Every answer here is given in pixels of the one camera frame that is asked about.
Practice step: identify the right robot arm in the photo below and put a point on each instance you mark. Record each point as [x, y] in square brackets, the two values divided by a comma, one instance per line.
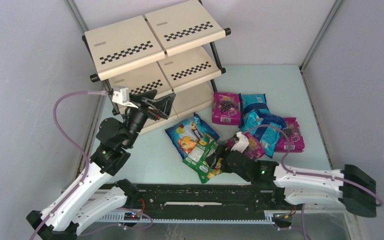
[350, 187]

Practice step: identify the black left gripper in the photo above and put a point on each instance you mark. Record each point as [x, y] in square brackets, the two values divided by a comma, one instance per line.
[149, 108]

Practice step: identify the blue fruit candy bag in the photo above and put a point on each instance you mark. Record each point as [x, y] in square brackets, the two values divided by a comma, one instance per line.
[186, 134]

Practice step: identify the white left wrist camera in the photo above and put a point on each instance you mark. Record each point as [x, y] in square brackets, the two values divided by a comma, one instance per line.
[121, 95]

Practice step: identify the teal blue candy bag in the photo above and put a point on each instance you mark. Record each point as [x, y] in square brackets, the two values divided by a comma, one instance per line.
[250, 102]
[268, 137]

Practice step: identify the green candy bag nutrition side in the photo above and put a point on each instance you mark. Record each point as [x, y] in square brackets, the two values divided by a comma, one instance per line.
[204, 147]

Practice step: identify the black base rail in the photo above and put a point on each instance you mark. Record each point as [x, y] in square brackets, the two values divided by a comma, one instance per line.
[220, 203]

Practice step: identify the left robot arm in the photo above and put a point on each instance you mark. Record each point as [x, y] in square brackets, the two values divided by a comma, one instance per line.
[73, 211]

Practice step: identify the beige three-tier shelf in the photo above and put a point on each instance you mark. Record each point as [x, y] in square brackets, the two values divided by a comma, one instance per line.
[170, 50]

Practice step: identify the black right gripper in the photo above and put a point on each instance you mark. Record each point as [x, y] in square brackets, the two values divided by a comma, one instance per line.
[223, 160]

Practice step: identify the magenta grape candy bag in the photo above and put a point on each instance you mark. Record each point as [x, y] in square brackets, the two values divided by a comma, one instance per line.
[226, 108]
[254, 151]
[294, 141]

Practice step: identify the green Fox's candy bag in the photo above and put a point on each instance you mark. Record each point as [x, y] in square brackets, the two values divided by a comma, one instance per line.
[205, 172]

